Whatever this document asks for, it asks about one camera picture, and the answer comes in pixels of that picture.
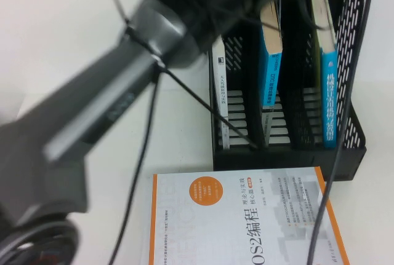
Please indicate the black zip tie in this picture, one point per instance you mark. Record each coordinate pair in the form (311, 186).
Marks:
(215, 113)

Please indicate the blue spine book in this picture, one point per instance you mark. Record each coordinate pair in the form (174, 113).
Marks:
(272, 80)

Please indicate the yellow-green mechanical design book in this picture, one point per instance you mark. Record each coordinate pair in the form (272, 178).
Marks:
(330, 99)

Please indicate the white spine book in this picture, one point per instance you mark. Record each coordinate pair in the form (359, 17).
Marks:
(223, 93)

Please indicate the black plastic book stand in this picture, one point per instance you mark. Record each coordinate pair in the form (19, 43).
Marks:
(277, 160)

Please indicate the white orange ROS2 book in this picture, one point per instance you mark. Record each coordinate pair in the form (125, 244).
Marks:
(231, 215)

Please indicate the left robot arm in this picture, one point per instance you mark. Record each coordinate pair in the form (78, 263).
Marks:
(92, 108)

